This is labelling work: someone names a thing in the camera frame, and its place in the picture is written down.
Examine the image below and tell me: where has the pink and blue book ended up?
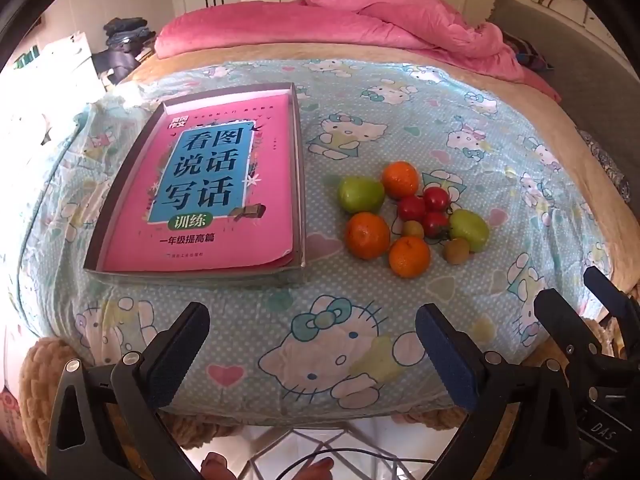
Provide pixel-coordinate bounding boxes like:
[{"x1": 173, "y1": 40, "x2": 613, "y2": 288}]
[{"x1": 100, "y1": 97, "x2": 296, "y2": 273}]

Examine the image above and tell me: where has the black cable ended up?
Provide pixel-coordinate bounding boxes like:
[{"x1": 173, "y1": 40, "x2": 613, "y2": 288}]
[{"x1": 240, "y1": 447, "x2": 451, "y2": 480}]

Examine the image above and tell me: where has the dark patterned cloth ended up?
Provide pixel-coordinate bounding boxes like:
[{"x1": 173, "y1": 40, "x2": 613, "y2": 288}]
[{"x1": 575, "y1": 127, "x2": 633, "y2": 206}]

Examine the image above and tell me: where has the dark patterned pillow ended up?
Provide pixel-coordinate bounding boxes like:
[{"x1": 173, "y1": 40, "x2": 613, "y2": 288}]
[{"x1": 502, "y1": 32, "x2": 553, "y2": 71}]

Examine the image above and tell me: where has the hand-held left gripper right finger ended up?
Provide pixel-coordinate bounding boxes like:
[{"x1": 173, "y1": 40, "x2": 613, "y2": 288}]
[{"x1": 415, "y1": 302, "x2": 596, "y2": 480}]

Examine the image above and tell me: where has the crumpled pink quilt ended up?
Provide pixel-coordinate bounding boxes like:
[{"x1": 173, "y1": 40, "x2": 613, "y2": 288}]
[{"x1": 300, "y1": 0, "x2": 526, "y2": 83}]

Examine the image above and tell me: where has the orange mandarin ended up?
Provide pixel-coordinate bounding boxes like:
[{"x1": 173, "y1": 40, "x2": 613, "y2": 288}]
[
  {"x1": 388, "y1": 235, "x2": 432, "y2": 279},
  {"x1": 346, "y1": 212, "x2": 391, "y2": 261},
  {"x1": 382, "y1": 160, "x2": 420, "y2": 199}
]

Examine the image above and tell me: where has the pink fleece blanket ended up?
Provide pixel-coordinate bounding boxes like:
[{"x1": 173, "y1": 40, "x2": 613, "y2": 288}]
[{"x1": 154, "y1": 2, "x2": 563, "y2": 103}]

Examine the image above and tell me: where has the person's left foot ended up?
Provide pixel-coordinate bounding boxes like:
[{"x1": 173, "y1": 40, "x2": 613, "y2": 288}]
[{"x1": 200, "y1": 452, "x2": 236, "y2": 480}]

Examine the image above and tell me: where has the grey headboard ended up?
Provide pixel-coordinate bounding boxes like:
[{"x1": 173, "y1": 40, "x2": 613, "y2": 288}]
[{"x1": 487, "y1": 0, "x2": 640, "y2": 241}]

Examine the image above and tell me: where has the person's right foot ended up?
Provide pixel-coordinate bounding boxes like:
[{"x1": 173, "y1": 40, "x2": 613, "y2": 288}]
[{"x1": 285, "y1": 455, "x2": 336, "y2": 480}]

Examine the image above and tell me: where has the small green apple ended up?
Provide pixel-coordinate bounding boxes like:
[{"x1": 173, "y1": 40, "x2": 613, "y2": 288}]
[{"x1": 448, "y1": 208, "x2": 490, "y2": 253}]

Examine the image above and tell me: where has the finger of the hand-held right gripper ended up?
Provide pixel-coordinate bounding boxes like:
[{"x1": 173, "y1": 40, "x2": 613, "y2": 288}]
[
  {"x1": 584, "y1": 266, "x2": 640, "y2": 361},
  {"x1": 533, "y1": 287, "x2": 608, "y2": 391}
]

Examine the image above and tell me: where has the person's foot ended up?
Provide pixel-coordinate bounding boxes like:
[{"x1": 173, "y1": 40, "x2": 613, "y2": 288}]
[
  {"x1": 200, "y1": 452, "x2": 236, "y2": 480},
  {"x1": 285, "y1": 455, "x2": 336, "y2": 480}
]

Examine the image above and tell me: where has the large green apple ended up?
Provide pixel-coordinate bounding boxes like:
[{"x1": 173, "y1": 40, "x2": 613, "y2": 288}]
[{"x1": 338, "y1": 176, "x2": 386, "y2": 216}]

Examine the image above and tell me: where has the cartoon cat printed bedsheet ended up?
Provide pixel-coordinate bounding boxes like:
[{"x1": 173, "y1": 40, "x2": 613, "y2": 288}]
[{"x1": 10, "y1": 57, "x2": 621, "y2": 413}]

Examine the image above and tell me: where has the red tomato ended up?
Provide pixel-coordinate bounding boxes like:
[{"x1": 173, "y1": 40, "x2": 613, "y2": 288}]
[
  {"x1": 397, "y1": 195, "x2": 426, "y2": 222},
  {"x1": 423, "y1": 186, "x2": 450, "y2": 212},
  {"x1": 422, "y1": 211, "x2": 450, "y2": 239}
]

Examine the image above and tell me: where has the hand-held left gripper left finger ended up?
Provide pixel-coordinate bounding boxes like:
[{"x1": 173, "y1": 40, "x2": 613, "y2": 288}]
[{"x1": 37, "y1": 301, "x2": 211, "y2": 480}]

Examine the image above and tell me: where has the pile of dark clothes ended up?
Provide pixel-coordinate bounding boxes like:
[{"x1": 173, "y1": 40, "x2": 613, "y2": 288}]
[{"x1": 95, "y1": 17, "x2": 161, "y2": 86}]

